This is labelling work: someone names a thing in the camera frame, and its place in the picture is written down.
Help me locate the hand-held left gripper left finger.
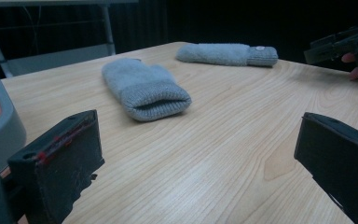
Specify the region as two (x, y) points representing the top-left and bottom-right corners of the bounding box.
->
(7, 109), (105, 224)

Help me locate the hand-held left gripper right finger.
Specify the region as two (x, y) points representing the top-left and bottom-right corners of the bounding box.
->
(294, 112), (358, 224)

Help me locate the grey knit mitten with button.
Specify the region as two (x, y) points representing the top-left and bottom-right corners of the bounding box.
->
(175, 43), (279, 67)

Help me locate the grey plastic basket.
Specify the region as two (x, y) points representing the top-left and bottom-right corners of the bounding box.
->
(0, 49), (27, 174)

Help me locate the dark curtain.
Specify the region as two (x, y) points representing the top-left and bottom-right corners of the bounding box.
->
(110, 0), (358, 73)

